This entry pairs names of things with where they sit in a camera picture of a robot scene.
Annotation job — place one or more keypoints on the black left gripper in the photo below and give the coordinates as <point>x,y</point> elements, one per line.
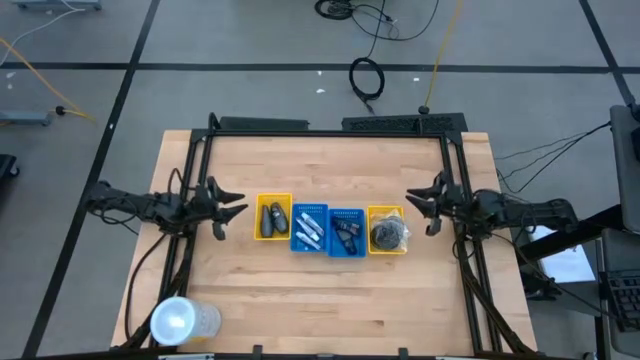
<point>202,207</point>

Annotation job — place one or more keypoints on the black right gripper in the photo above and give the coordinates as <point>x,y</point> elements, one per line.
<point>455,207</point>

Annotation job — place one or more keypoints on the bagged black mesh sponge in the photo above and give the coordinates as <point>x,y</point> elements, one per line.
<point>404,231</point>

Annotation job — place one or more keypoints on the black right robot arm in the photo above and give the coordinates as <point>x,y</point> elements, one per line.
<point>525,212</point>

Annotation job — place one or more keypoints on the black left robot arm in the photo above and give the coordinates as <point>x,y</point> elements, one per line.
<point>145,207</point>

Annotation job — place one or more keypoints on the yellow plastic basket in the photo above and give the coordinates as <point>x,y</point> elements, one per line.
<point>274,196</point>
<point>380,209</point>

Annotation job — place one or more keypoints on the blue plastic basket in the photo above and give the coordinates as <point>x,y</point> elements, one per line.
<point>350,214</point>
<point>320,207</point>

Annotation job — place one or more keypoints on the black vented box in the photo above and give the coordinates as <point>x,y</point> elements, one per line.
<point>400,123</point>

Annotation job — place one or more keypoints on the black flat box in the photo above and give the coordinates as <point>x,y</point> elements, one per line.
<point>262,123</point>

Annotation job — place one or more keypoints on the white panel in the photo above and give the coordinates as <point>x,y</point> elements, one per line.
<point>565,260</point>

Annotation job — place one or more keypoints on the black stand beam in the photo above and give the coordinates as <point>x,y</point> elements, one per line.
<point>575,232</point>

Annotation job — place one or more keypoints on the grey desk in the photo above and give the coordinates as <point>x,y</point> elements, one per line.
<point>615,250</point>

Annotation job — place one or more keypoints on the grey cart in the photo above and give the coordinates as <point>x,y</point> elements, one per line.
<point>627,165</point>

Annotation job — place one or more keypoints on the grey stand base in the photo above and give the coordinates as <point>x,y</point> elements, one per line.
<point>25,118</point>

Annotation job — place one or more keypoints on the black keyboard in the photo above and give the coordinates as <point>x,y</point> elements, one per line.
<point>625,300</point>

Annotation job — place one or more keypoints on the black caster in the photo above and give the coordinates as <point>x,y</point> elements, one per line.
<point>7,165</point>

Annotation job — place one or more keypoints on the grey cart base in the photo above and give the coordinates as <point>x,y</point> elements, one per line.
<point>50,4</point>

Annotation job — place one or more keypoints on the black table frame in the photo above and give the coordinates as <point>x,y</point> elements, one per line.
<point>325,133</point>

